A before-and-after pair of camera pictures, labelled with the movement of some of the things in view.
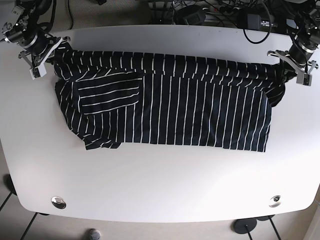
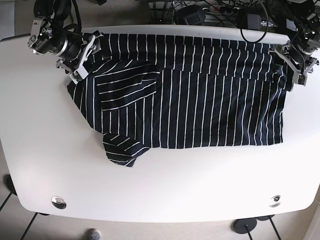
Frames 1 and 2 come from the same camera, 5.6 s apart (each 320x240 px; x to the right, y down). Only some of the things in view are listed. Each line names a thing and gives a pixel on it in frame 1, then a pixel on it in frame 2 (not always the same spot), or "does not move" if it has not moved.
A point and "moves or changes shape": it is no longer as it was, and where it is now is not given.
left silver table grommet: x=58 y=202 does not move
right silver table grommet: x=275 y=201 does not move
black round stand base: x=244 y=226 does not move
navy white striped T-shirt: x=113 y=98 moves or changes shape
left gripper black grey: x=40 y=47 -> x=75 y=50
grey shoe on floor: x=94 y=234 does not move
